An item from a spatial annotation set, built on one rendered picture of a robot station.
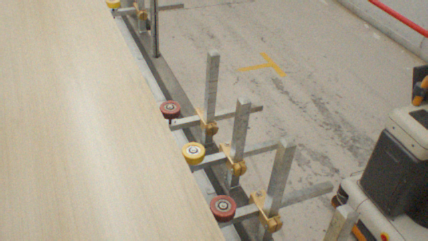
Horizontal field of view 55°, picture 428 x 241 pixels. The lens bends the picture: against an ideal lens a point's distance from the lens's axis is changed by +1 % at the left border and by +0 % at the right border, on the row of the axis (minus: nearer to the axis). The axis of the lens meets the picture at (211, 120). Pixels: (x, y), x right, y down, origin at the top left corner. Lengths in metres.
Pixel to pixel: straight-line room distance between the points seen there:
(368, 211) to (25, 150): 1.61
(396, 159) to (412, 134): 0.18
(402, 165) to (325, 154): 0.92
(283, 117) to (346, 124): 0.46
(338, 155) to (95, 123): 1.80
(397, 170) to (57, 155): 1.45
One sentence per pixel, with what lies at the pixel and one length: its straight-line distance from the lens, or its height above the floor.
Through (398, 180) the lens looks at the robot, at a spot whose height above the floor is 0.53.
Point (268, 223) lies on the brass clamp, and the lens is 1.31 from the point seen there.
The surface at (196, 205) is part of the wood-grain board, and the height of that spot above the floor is 0.90.
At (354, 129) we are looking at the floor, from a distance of 3.13.
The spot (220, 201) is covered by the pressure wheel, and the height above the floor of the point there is 0.90.
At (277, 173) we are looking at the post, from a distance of 1.17.
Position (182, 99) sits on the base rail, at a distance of 1.95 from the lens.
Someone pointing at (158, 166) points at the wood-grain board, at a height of 0.90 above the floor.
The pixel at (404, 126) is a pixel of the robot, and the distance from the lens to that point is 1.95.
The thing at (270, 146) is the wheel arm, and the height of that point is 0.84.
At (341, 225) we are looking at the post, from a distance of 0.98.
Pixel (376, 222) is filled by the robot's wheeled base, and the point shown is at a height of 0.26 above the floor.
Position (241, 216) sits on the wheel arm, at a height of 0.84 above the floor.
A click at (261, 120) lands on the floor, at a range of 2.98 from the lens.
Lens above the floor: 1.89
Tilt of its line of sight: 40 degrees down
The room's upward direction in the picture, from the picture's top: 5 degrees clockwise
